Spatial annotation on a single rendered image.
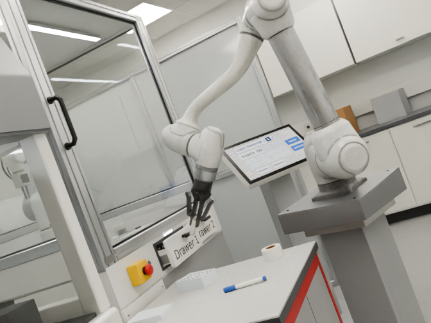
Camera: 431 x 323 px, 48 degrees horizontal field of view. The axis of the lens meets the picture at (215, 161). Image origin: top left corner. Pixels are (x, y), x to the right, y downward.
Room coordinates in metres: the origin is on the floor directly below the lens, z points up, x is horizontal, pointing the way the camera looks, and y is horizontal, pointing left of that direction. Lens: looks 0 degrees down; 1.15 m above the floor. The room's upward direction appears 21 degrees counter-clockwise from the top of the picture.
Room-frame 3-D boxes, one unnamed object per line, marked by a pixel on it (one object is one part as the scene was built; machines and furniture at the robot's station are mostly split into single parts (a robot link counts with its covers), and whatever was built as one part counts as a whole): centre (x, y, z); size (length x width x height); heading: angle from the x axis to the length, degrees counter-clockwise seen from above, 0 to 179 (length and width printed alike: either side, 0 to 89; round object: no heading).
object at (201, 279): (1.69, 0.21, 0.78); 0.12 x 0.08 x 0.04; 54
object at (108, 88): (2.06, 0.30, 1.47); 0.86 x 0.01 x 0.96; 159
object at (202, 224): (2.30, 0.17, 0.87); 0.29 x 0.02 x 0.11; 159
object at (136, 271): (1.70, 0.39, 0.88); 0.07 x 0.05 x 0.07; 159
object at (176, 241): (1.99, 0.24, 0.87); 0.29 x 0.02 x 0.11; 159
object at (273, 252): (1.67, -0.07, 0.78); 0.07 x 0.07 x 0.04
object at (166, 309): (1.51, 0.36, 0.77); 0.13 x 0.09 x 0.02; 70
